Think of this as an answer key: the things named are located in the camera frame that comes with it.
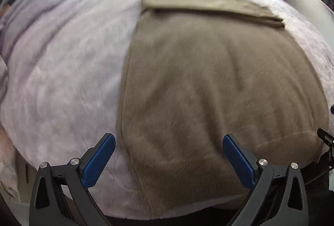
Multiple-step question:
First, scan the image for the lavender embossed bedspread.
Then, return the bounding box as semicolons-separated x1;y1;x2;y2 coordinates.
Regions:
1;0;333;220

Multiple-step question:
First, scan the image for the brown knit sweater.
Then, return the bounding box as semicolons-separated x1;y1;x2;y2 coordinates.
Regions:
118;0;329;217

